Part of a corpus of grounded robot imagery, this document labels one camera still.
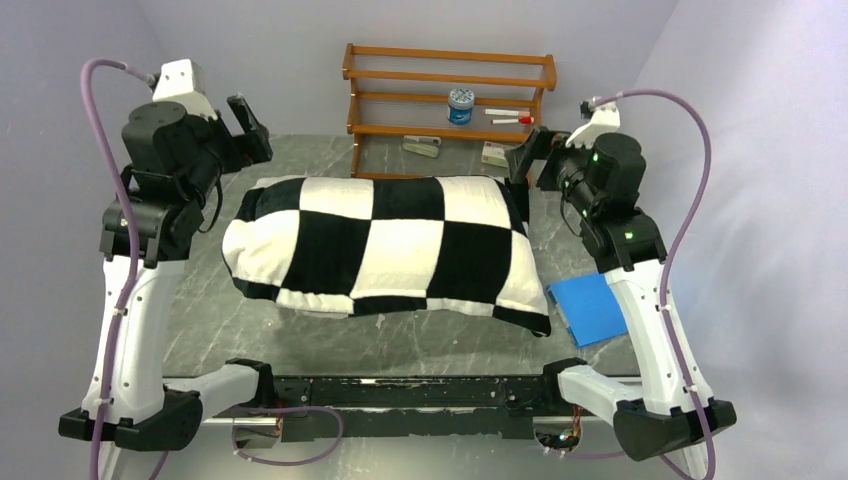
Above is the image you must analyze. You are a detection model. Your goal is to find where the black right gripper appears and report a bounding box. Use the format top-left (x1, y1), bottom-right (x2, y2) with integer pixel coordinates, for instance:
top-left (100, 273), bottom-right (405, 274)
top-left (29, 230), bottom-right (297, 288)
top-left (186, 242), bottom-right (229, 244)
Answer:
top-left (505, 124), bottom-right (599, 217)

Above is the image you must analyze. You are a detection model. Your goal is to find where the black white checkered pillowcase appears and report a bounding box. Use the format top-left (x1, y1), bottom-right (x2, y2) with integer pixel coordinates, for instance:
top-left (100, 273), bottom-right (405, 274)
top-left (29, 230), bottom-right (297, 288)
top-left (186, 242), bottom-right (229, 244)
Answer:
top-left (222, 176), bottom-right (551, 337)

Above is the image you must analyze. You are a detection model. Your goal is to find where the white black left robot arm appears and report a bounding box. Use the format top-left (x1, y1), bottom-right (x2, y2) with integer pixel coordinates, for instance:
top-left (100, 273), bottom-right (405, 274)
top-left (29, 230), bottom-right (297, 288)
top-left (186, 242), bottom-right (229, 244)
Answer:
top-left (58, 95), bottom-right (277, 452)

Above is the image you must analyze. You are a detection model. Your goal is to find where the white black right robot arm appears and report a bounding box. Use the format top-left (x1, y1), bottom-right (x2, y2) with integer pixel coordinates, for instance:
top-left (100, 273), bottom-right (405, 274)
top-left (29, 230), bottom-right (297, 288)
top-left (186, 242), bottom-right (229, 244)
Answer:
top-left (505, 127), bottom-right (737, 461)

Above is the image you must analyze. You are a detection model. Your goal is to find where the red capped marker pen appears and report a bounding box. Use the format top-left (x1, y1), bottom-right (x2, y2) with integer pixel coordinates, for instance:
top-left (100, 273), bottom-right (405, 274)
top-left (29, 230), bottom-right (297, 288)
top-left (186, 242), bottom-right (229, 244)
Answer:
top-left (490, 116), bottom-right (534, 125)

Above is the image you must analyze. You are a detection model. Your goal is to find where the small white red box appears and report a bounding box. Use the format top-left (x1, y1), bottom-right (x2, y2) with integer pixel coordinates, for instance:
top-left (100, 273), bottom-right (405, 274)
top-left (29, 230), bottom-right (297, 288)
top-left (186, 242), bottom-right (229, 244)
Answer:
top-left (481, 141), bottom-right (509, 168)

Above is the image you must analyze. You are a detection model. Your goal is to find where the white marker pen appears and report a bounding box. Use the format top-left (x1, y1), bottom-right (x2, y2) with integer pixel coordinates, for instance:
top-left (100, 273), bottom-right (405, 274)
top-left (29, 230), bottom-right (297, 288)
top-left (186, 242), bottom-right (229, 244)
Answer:
top-left (484, 108), bottom-right (531, 117)

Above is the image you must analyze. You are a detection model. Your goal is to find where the wooden shelf rack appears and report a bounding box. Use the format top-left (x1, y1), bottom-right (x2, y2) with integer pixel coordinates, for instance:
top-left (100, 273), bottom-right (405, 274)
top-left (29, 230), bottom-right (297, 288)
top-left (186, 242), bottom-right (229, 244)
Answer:
top-left (341, 43), bottom-right (558, 179)

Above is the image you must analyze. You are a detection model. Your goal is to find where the blue white round jar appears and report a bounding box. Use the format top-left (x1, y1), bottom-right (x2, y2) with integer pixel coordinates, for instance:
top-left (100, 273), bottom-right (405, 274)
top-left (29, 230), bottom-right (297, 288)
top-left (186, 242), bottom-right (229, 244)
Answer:
top-left (447, 88), bottom-right (475, 125)

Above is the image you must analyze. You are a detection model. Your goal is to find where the blue foam block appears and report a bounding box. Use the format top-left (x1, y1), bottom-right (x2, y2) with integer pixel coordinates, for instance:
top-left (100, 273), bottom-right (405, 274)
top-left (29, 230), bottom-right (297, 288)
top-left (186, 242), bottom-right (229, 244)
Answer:
top-left (546, 273), bottom-right (628, 348)

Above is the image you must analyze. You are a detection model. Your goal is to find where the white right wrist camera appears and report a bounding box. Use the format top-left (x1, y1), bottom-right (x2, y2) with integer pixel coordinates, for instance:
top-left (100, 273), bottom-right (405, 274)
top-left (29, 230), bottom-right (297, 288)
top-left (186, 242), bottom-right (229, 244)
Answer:
top-left (565, 100), bottom-right (621, 149)

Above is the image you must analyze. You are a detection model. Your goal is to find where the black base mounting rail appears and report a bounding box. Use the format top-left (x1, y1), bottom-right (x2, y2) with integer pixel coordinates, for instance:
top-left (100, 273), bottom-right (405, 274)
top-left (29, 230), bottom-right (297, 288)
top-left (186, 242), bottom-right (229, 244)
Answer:
top-left (210, 374), bottom-right (605, 444)

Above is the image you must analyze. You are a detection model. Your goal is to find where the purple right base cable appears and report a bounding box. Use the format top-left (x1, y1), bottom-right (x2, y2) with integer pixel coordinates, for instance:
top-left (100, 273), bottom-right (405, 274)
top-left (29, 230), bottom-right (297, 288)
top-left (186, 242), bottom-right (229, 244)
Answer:
top-left (533, 405), bottom-right (631, 462)

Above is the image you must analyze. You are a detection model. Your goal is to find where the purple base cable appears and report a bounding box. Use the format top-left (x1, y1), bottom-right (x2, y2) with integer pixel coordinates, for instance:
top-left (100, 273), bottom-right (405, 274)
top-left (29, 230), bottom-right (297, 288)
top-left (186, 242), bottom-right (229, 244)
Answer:
top-left (231, 405), bottom-right (346, 468)
top-left (533, 405), bottom-right (631, 462)

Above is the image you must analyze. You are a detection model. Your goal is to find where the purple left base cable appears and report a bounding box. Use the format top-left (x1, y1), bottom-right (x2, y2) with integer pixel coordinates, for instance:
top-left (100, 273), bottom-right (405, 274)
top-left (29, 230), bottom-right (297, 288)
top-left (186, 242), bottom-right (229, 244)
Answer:
top-left (231, 405), bottom-right (346, 468)

